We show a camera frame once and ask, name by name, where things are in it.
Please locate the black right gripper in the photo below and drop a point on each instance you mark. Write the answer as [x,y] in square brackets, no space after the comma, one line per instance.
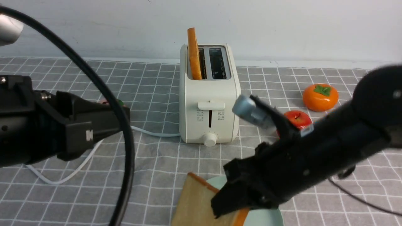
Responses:
[274,173]

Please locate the toast slice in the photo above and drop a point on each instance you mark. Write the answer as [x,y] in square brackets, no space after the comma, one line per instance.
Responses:
[193,54]
[194,204]

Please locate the red apple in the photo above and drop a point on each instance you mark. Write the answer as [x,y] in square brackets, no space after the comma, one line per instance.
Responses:
[298,118]

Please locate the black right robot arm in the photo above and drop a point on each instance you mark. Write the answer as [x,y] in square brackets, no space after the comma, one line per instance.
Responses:
[361,127]

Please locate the light green plate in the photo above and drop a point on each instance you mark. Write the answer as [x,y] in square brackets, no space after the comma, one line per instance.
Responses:
[259,217]

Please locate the pink peach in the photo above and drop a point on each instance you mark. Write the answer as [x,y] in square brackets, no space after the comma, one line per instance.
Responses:
[106,102]

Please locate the orange persimmon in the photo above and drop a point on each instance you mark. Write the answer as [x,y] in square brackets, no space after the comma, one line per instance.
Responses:
[320,97]

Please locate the white two-slot toaster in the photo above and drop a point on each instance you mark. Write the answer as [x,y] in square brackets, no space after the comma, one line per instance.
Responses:
[205,106]

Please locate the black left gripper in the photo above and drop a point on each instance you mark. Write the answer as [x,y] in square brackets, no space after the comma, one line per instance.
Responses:
[36,125]

